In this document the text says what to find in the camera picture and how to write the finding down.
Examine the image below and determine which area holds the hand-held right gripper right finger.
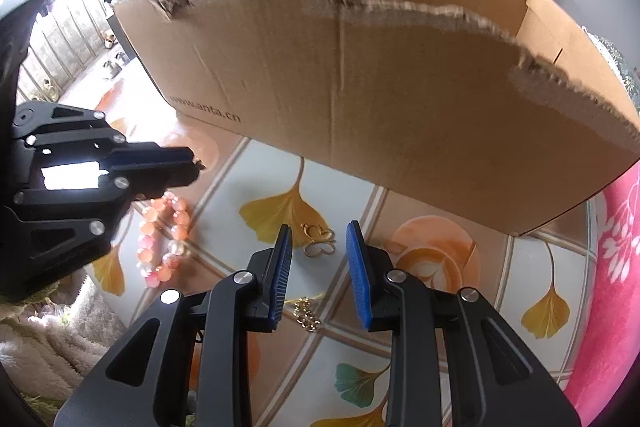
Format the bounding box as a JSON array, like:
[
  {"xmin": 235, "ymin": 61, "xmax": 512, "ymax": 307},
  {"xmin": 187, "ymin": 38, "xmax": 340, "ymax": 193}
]
[{"xmin": 346, "ymin": 220, "xmax": 581, "ymax": 427}]

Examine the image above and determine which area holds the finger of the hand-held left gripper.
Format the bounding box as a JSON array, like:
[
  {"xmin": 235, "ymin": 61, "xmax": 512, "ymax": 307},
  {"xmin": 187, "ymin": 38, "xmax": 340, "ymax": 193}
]
[
  {"xmin": 0, "ymin": 166, "xmax": 196, "ymax": 304},
  {"xmin": 11, "ymin": 102, "xmax": 197, "ymax": 180}
]

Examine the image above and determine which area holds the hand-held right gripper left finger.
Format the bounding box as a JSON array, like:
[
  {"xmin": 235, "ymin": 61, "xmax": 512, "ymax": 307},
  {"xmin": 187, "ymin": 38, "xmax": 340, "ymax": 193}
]
[{"xmin": 55, "ymin": 224, "xmax": 293, "ymax": 427}]

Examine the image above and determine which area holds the gold butterfly earring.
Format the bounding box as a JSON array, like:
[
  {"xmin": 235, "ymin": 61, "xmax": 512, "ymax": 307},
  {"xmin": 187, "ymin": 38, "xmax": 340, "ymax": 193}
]
[{"xmin": 301, "ymin": 222, "xmax": 337, "ymax": 259}]

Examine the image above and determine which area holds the brown cardboard box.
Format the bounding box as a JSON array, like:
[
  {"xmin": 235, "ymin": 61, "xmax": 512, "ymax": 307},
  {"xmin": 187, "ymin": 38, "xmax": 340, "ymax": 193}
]
[{"xmin": 114, "ymin": 0, "xmax": 640, "ymax": 237}]

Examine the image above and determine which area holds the ginkgo leaf patterned tablecloth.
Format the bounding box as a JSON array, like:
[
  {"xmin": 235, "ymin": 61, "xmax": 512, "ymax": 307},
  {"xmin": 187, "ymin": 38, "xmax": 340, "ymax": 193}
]
[{"xmin": 15, "ymin": 77, "xmax": 601, "ymax": 427}]

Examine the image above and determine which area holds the white fleece blanket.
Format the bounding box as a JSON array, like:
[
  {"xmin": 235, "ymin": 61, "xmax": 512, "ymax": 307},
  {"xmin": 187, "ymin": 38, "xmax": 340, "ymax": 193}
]
[{"xmin": 0, "ymin": 277, "xmax": 129, "ymax": 408}]

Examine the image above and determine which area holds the pink floral blanket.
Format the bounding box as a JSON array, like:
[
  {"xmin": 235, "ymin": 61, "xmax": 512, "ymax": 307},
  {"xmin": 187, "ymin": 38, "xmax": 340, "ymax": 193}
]
[{"xmin": 565, "ymin": 162, "xmax": 640, "ymax": 423}]

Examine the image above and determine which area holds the grey floral pillow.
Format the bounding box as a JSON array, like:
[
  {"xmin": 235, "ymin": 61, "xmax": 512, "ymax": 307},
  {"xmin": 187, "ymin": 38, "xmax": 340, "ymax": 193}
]
[{"xmin": 585, "ymin": 27, "xmax": 640, "ymax": 108}]

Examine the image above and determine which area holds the pink bead bracelet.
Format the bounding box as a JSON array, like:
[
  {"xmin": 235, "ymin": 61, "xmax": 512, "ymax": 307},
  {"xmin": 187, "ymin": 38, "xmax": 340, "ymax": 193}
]
[{"xmin": 136, "ymin": 193, "xmax": 195, "ymax": 292}]

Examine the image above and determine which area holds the gold chain earring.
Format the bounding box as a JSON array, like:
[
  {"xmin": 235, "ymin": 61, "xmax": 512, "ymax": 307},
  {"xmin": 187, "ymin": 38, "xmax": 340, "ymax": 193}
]
[{"xmin": 292, "ymin": 298, "xmax": 324, "ymax": 334}]

